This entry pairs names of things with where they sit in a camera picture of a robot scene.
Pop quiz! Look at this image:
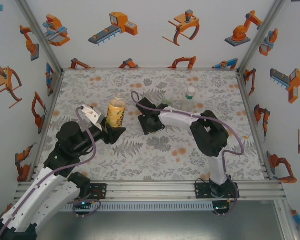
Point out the yellow tea plastic bottle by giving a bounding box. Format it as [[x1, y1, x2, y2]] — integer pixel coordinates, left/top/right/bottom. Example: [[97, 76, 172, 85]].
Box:
[[106, 91, 128, 129]]

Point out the grey floral tablecloth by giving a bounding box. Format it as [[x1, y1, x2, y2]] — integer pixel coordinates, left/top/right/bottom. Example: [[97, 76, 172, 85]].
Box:
[[31, 69, 275, 182]]

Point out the aluminium frame leg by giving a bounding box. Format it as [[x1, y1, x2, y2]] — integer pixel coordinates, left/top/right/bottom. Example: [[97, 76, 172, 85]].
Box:
[[274, 199, 300, 240]]

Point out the small clear green-tinted bottle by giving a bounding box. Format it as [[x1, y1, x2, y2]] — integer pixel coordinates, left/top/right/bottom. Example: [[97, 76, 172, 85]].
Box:
[[163, 92, 177, 107]]

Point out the aluminium side rail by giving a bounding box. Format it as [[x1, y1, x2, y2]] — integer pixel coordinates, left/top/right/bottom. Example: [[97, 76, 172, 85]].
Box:
[[27, 69, 65, 181], [236, 69, 276, 181]]

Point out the clear bottle with green band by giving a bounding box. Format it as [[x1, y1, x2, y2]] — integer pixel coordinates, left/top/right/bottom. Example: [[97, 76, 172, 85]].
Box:
[[181, 86, 197, 113]]

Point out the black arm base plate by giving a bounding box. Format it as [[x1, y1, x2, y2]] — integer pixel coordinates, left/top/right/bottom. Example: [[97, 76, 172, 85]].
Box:
[[194, 182, 242, 200], [61, 183, 108, 200]]

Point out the aluminium frame post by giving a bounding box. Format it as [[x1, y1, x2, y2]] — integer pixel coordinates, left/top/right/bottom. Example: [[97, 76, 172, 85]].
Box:
[[14, 0, 65, 73], [236, 0, 287, 73]]

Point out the aluminium frame rail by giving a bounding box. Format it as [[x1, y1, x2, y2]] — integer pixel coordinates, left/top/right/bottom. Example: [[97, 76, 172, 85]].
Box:
[[13, 181, 287, 202]]

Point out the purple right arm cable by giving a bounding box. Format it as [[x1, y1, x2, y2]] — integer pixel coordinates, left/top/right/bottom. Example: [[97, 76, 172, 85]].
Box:
[[130, 90, 245, 218]]

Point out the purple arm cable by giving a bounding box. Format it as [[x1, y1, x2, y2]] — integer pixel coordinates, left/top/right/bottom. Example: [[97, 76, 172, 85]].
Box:
[[0, 106, 103, 240], [130, 90, 245, 218]]

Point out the white slotted cable tray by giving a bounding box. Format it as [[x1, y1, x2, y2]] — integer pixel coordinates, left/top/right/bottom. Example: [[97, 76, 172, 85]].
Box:
[[59, 201, 214, 212]]

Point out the controller board with green light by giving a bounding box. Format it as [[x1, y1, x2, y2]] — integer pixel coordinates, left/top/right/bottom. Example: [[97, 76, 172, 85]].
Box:
[[213, 203, 231, 214], [73, 199, 94, 210]]

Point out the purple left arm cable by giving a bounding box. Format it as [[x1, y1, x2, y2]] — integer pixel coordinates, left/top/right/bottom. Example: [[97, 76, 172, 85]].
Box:
[[0, 106, 103, 240]]

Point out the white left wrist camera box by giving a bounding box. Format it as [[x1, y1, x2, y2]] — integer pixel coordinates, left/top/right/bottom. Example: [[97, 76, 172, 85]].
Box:
[[80, 104, 104, 126]]

